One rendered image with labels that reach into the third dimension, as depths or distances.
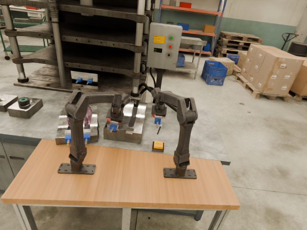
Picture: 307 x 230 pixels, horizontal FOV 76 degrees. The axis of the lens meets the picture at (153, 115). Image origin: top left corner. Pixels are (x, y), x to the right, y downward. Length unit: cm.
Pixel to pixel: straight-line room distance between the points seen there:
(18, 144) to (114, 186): 88
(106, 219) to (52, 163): 85
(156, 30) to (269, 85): 341
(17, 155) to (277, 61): 447
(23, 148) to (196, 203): 128
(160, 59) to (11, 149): 146
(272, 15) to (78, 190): 826
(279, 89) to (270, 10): 411
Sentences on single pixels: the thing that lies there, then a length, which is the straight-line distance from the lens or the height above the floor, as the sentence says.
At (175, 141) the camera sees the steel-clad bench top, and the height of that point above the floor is 80.
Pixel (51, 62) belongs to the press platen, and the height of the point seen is 101.
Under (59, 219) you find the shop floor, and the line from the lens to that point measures 204.
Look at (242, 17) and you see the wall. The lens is 828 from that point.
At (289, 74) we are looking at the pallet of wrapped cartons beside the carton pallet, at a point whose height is 62.
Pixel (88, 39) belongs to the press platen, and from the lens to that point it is 204.
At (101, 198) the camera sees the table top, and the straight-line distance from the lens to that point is 111.
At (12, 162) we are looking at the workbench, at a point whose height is 46.
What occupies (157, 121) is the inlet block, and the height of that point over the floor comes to 94.
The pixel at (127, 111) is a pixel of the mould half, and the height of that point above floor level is 90.
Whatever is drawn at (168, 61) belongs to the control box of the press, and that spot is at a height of 115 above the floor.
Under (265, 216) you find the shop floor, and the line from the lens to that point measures 240.
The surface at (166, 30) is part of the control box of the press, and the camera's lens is 196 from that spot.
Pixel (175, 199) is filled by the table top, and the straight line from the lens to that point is 113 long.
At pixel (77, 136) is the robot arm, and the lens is 108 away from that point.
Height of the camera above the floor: 170
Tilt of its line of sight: 31 degrees down
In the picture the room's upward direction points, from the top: 7 degrees clockwise
